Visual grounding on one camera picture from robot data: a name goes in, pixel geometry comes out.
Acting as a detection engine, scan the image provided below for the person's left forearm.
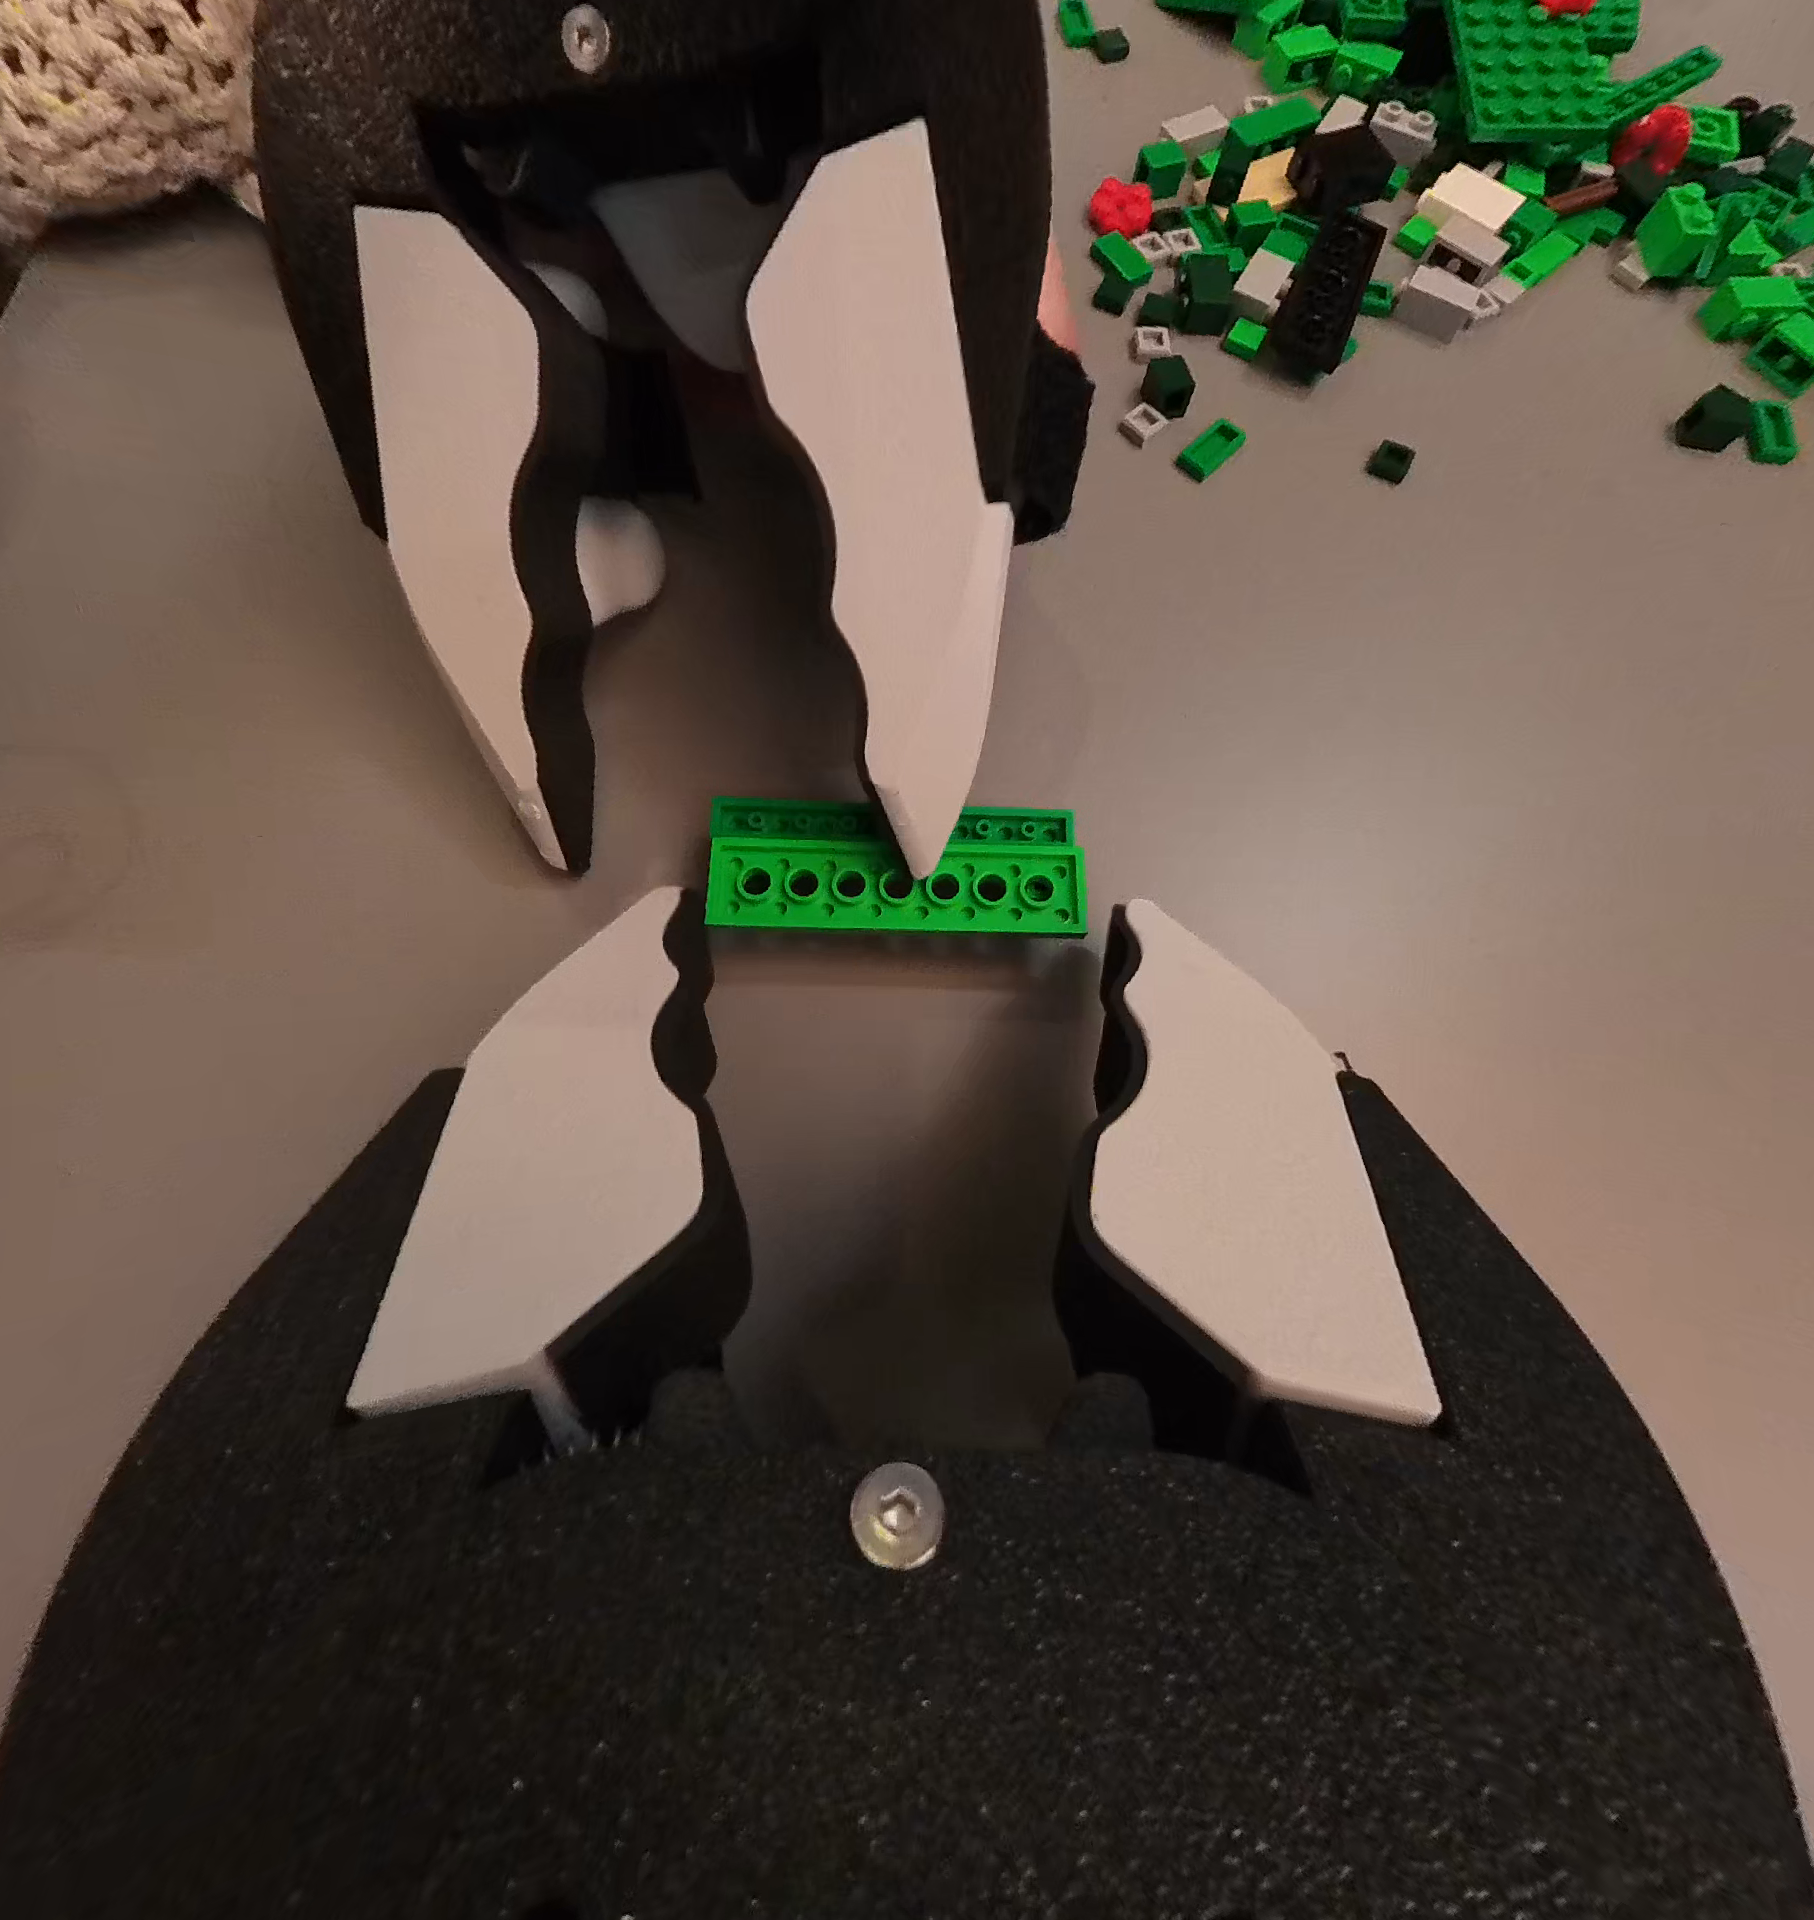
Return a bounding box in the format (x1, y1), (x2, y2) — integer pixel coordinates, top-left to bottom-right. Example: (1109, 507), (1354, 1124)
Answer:
(0, 0), (267, 422)

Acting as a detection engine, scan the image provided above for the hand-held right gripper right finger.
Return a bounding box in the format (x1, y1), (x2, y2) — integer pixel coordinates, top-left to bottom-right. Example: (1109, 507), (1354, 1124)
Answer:
(1069, 896), (1447, 1449)

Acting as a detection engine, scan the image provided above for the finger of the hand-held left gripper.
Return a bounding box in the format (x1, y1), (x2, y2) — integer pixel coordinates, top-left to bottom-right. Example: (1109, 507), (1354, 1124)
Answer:
(745, 117), (1018, 883)
(352, 203), (669, 879)

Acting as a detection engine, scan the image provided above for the pile of loose lego pieces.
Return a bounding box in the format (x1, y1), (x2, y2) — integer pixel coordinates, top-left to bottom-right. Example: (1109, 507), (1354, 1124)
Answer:
(1057, 0), (1814, 489)

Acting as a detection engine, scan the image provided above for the wide green lego plate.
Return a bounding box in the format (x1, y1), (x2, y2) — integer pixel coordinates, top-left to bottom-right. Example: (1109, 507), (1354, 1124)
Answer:
(706, 837), (1092, 942)

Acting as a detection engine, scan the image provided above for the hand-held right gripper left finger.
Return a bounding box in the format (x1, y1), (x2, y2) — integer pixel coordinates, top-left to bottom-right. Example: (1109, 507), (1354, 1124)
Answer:
(344, 886), (754, 1449)

